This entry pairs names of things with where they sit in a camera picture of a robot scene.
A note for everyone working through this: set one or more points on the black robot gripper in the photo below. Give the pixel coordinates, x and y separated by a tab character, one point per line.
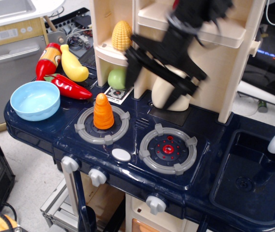
168	59

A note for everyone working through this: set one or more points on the orange toy carrot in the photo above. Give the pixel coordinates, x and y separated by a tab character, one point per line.
103	117

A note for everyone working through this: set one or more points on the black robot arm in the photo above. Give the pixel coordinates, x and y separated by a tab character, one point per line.
194	13

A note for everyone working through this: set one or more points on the light blue plastic bowl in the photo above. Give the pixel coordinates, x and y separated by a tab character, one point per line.
36	101

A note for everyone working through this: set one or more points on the cream toy detergent jug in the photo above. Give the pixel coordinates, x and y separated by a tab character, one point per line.
162	90

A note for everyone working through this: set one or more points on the green toy pear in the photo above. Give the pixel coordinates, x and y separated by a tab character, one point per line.
116	79

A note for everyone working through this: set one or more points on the black white sticker label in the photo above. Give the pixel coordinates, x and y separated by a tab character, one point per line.
117	96

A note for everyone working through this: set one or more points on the yellow toy corn cob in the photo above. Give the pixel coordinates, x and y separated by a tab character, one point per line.
121	36

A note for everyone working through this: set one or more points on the right grey stove burner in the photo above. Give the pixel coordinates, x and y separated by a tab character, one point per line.
168	151

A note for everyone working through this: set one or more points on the grey stove burner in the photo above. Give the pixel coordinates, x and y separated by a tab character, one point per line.
87	131
168	151

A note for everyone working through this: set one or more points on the yellow toy banana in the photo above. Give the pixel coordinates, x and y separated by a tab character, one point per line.
71	65

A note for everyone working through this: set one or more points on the grey oval stove button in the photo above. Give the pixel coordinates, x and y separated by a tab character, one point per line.
121	155

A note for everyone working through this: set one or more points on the left grey stove burner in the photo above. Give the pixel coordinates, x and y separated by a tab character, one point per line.
87	131

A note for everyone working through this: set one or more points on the red toy chili pepper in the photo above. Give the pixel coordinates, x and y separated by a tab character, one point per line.
67	87

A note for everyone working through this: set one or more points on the small green can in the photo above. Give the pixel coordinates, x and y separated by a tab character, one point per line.
262	106

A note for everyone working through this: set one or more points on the red orange toy bottle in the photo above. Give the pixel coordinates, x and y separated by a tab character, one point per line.
49	61

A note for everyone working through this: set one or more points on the middle grey stove knob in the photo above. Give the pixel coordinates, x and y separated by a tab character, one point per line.
97	177

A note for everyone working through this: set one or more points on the grey stove knob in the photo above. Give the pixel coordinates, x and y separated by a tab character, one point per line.
97	177
69	165
156	205

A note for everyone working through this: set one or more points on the left grey stove knob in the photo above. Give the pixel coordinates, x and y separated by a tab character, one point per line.
69	165

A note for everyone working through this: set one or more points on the navy toy kitchen counter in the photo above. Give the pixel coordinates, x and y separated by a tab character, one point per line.
230	187

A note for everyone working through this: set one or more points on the right grey stove knob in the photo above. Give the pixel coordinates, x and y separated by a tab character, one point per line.
156	205

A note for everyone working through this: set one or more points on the grey toy dishwasher cabinet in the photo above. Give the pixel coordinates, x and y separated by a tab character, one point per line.
23	38

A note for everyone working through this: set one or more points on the aluminium frame rail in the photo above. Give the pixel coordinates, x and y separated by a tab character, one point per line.
57	210

